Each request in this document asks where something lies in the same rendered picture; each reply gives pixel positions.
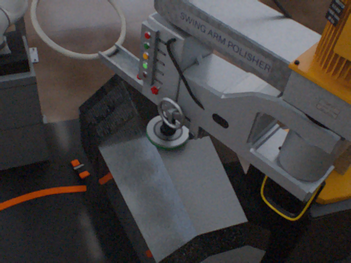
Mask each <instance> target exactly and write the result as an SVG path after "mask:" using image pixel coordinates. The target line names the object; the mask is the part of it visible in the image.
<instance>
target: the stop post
mask: <svg viewBox="0 0 351 263"><path fill-rule="evenodd" d="M15 29H16V31H17V30H20V31H21V34H22V36H25V37H26V41H27V45H28V49H29V53H30V56H31V60H32V63H38V62H39V61H38V55H37V49H36V47H35V48H29V44H28V39H27V33H26V26H25V20H24V16H23V17H22V18H21V19H19V20H18V21H17V22H16V23H15Z"/></svg>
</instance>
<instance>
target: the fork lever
mask: <svg viewBox="0 0 351 263"><path fill-rule="evenodd" d="M115 46H116V48H117V51H116V52H115V53H114V54H112V55H110V56H108V57H107V56H106V55H104V54H103V53H102V52H100V51H99V52H98V54H99V56H100V59H99V61H101V62H102V63H104V64H105V65H106V66H107V67H109V68H110V69H111V70H112V71H114V72H115V73H116V74H118V75H119V76H120V77H121V78H123V79H124V80H125V81H127V82H128V83H129V84H130V85H132V86H133V87H134V88H135V89H137V90H138V91H139V92H141V93H142V92H143V80H138V79H137V74H138V70H139V59H138V58H137V57H136V56H134V55H133V54H131V53H130V52H129V51H127V50H126V49H125V48H123V47H122V46H120V45H119V44H118V43H115ZM142 94H143V93H142ZM184 117H185V123H184V126H185V127H186V128H187V129H189V127H190V121H191V120H190V119H188V118H187V117H186V116H184ZM174 119H176V120H177V121H178V122H179V123H180V122H181V119H180V117H178V116H176V117H174ZM203 134H204V130H203V128H202V127H200V131H199V134H198V137H199V138H200V139H202V138H203ZM188 135H189V136H190V138H194V136H195V135H194V133H193V132H192V131H189V133H188Z"/></svg>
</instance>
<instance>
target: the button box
mask: <svg viewBox="0 0 351 263"><path fill-rule="evenodd" d="M145 31H147V32H149V33H150V35H151V39H150V40H147V39H146V38H145V35H144V33H145ZM158 35H159V30H158V29H156V28H155V27H153V26H152V25H150V24H149V23H148V22H147V20H145V21H143V22H142V27H141V44H140V54H139V70H138V77H139V78H140V79H141V80H143V81H144V82H146V83H147V84H149V85H150V86H152V85H153V84H154V77H155V67H156V56H157V46H158ZM144 42H147V43H148V44H149V45H150V50H146V49H145V48H144ZM144 52H146V53H147V54H148V55H149V60H145V59H144V57H143V53H144ZM143 62H146V63H147V64H148V69H147V70H146V69H144V68H143V66H142V63H143ZM142 71H145V72H146V73H147V76H148V78H147V79H145V78H144V77H143V76H142Z"/></svg>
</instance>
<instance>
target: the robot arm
mask: <svg viewBox="0 0 351 263"><path fill-rule="evenodd" d="M27 8H28V1H27V0H0V56H4V55H10V54H11V51H10V50H9V48H8V45H7V42H6V41H7V38H6V37H5V36H3V35H4V34H5V32H6V30H7V29H8V28H9V27H10V26H12V25H13V24H15V23H16V22H17V21H18V20H19V19H21V18H22V17H23V16H24V14H25V13H26V11H27Z"/></svg>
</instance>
